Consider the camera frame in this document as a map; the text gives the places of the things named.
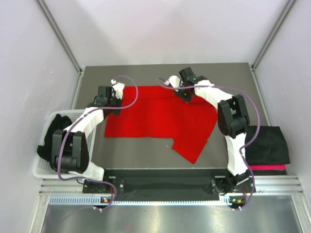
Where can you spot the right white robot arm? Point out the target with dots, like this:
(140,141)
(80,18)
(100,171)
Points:
(233,118)

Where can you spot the red t shirt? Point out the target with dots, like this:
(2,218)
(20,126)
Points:
(159,113)

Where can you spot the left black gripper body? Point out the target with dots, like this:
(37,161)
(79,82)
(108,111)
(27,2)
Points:
(114,102)

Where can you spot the white slotted cable duct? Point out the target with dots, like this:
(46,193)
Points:
(102,201)

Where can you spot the white plastic basket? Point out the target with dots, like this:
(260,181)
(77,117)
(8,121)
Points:
(42,168)

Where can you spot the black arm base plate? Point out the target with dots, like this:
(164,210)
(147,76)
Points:
(188,184)

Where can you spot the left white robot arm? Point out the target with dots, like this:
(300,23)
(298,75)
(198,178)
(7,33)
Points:
(69,146)

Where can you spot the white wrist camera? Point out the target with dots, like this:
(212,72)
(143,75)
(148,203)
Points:
(117,89)
(173,82)

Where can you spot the folded pink t shirt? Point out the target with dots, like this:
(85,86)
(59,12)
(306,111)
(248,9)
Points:
(268,167)

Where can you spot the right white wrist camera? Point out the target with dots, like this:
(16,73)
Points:
(173,82)

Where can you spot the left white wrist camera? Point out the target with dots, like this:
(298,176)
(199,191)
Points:
(117,89)

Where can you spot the folded black t shirt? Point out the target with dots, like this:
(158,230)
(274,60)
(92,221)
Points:
(269,148)

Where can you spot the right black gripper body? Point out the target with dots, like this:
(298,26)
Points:
(183,93)

